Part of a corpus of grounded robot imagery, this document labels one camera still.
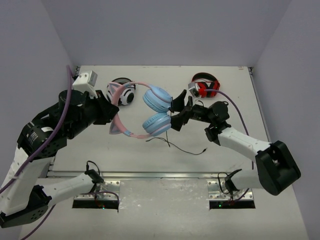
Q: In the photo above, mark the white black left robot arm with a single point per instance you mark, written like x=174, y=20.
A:
x=22, y=200

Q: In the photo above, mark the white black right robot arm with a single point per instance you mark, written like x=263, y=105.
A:
x=275, y=168

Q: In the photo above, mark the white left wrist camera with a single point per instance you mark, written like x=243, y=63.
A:
x=85, y=82

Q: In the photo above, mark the white black headphones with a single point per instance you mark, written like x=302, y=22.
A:
x=127, y=96

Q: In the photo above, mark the front aluminium rail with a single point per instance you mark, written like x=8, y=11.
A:
x=137, y=175

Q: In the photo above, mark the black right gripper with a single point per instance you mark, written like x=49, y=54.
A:
x=178, y=121

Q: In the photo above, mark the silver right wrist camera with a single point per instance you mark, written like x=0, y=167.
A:
x=193, y=89

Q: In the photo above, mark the pink blue cat-ear headphones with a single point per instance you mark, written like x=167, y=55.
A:
x=155, y=98

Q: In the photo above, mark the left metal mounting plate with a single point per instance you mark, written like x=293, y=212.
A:
x=100, y=191

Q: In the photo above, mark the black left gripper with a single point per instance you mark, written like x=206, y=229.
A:
x=100, y=107

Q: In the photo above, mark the red black headphones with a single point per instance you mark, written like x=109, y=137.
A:
x=206, y=81

